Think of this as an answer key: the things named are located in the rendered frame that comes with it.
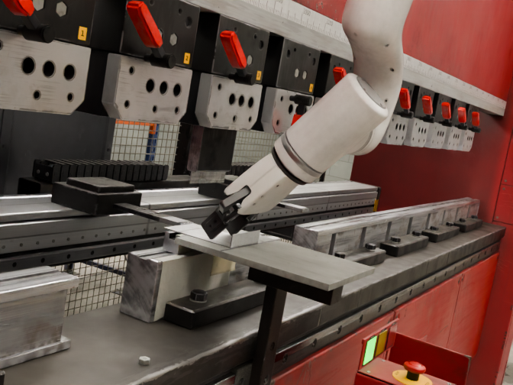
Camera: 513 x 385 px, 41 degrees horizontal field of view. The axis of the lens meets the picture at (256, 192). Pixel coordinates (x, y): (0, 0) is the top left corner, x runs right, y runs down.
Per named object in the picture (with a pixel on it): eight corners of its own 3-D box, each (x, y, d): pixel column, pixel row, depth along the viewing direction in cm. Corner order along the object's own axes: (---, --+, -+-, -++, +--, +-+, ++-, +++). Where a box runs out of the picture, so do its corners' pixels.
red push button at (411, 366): (418, 389, 121) (423, 370, 121) (397, 381, 123) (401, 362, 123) (425, 383, 125) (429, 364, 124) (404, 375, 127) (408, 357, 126)
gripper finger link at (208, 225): (230, 198, 106) (202, 224, 108) (219, 198, 103) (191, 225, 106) (241, 215, 105) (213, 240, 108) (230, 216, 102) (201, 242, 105)
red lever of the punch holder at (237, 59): (238, 29, 95) (257, 79, 103) (214, 26, 97) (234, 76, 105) (232, 37, 95) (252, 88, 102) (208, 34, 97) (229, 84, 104)
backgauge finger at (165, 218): (163, 237, 110) (168, 207, 110) (50, 202, 123) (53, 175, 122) (204, 231, 121) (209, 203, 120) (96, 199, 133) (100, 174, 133)
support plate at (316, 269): (327, 291, 93) (329, 284, 92) (174, 243, 105) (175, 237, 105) (374, 273, 108) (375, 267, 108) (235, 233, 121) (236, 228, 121)
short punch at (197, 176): (194, 185, 108) (204, 125, 107) (184, 182, 109) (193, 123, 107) (228, 183, 116) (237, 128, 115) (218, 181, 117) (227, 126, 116)
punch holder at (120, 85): (111, 118, 83) (131, -19, 81) (62, 108, 87) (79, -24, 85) (184, 125, 96) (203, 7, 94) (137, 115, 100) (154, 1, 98)
